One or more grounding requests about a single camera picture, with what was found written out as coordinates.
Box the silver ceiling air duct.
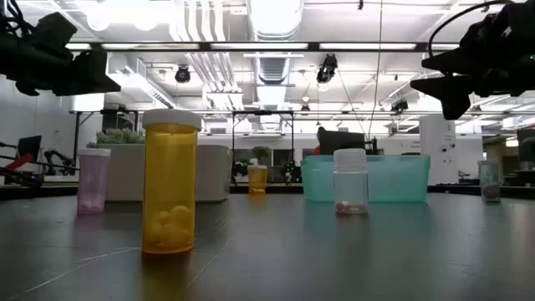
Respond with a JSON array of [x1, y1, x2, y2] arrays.
[[246, 0, 305, 84]]

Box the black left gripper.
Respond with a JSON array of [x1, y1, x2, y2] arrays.
[[0, 12, 122, 96]]

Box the black workbench frame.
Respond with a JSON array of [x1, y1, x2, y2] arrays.
[[69, 108, 141, 168]]

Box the bushy green plant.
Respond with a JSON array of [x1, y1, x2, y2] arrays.
[[85, 127, 146, 150]]

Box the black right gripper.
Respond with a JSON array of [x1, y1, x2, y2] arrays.
[[410, 0, 535, 120]]

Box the small decorated green tree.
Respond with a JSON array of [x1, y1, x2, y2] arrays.
[[282, 160, 303, 184]]

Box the pale blue pill bottle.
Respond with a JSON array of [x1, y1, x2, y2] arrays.
[[477, 160, 502, 203]]

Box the clear bottle with red pills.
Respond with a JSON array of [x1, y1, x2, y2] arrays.
[[333, 148, 369, 215]]

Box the dark background monitor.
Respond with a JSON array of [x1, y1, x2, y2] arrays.
[[516, 128, 535, 163]]

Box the pink pill bottle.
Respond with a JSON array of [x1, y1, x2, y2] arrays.
[[76, 148, 112, 216]]

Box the black computer monitor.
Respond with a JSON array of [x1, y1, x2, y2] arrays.
[[318, 130, 368, 156]]

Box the tilted black background monitor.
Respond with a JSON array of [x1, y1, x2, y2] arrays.
[[16, 135, 43, 163]]

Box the teal translucent plastic bin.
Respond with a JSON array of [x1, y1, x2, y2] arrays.
[[299, 154, 431, 204]]

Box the thin black hanging cable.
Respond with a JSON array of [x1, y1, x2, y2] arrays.
[[367, 0, 384, 139]]

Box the black metal frame stand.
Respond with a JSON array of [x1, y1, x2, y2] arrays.
[[232, 110, 295, 186]]

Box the person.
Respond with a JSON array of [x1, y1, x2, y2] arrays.
[[313, 125, 328, 156]]

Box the beige plastic bin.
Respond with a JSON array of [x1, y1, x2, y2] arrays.
[[96, 143, 233, 203]]

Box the small potted green plant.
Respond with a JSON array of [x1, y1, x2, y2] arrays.
[[250, 145, 272, 165]]

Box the red background robot part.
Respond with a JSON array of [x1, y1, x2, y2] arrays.
[[4, 153, 34, 171]]

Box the white square column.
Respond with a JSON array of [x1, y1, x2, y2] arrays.
[[419, 115, 459, 186]]

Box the amber bottle with yellow pills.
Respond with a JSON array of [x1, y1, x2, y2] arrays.
[[141, 108, 203, 255]]

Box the amber bottle with orange pills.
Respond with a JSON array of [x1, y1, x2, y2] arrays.
[[247, 164, 268, 196]]

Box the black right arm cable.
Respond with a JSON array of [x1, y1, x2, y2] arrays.
[[427, 0, 515, 59]]

